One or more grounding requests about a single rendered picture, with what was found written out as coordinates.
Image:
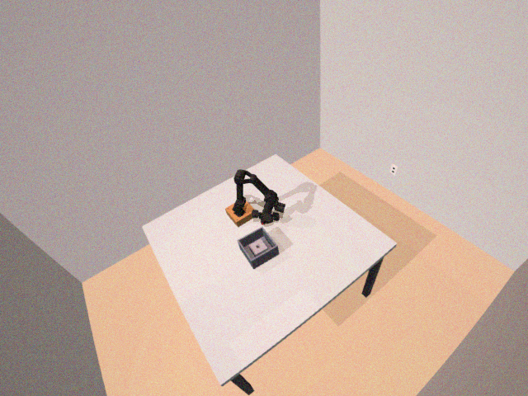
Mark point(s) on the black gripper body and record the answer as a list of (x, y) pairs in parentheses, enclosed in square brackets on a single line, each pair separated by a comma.
[(255, 214)]

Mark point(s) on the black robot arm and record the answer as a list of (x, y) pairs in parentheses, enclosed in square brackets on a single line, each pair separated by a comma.
[(271, 197)]

